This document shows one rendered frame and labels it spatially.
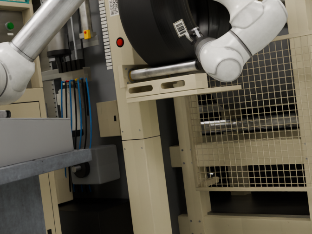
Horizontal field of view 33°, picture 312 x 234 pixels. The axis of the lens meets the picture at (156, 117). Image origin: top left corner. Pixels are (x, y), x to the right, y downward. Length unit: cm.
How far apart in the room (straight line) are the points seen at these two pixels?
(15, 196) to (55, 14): 61
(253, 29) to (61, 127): 66
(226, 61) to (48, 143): 59
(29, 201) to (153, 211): 84
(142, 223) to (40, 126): 97
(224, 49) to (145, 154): 96
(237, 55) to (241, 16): 12
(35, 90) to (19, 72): 55
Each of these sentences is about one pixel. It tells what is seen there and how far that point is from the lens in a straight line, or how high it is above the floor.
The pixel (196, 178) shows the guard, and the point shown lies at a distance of 272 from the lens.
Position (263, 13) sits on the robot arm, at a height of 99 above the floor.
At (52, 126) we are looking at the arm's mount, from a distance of 167.
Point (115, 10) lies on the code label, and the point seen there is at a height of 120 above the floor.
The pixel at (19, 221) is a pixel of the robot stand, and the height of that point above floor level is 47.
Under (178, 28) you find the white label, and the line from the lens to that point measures 204.
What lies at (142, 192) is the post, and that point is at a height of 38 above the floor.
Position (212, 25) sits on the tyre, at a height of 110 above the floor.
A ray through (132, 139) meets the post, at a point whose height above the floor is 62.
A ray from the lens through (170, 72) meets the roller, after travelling 215.
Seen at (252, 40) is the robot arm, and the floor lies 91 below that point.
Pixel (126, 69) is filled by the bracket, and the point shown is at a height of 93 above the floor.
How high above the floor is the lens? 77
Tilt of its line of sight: 1 degrees down
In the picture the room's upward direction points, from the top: 7 degrees counter-clockwise
